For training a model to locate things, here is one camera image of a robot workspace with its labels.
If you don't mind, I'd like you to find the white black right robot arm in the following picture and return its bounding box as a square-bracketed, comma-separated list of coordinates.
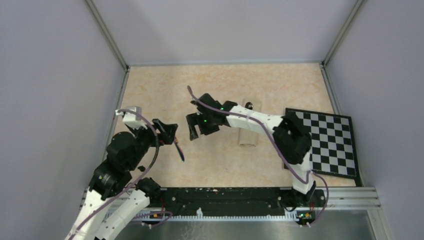
[186, 93, 316, 206]

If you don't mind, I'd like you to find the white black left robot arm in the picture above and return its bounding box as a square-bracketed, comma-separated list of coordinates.
[66, 116, 178, 240]

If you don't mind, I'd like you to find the iridescent purple knife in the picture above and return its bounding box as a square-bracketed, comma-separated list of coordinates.
[173, 137, 185, 162]

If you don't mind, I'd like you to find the aluminium front rail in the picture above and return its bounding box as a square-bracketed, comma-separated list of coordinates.
[99, 186, 382, 222]

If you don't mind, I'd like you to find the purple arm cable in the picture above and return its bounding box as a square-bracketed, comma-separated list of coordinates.
[67, 109, 175, 240]
[187, 85, 329, 228]

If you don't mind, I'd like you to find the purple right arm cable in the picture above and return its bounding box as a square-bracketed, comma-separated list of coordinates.
[187, 85, 329, 228]

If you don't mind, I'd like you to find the black white checkerboard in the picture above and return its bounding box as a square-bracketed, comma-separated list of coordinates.
[285, 108, 363, 187]

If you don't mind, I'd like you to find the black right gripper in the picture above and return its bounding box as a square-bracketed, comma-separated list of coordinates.
[186, 111, 220, 142]

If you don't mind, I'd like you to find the small black object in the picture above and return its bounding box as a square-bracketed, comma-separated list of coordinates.
[137, 165, 146, 172]

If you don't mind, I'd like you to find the black spoon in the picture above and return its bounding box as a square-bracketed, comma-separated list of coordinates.
[244, 102, 254, 110]

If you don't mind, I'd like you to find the cream cloth napkin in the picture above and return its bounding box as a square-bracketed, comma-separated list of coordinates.
[237, 97, 262, 148]

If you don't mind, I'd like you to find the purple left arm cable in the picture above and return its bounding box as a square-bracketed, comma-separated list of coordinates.
[67, 109, 175, 240]

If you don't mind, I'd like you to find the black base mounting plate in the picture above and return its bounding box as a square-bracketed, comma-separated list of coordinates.
[149, 187, 326, 217]

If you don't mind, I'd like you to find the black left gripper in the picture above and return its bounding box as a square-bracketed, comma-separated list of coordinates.
[127, 117, 179, 170]

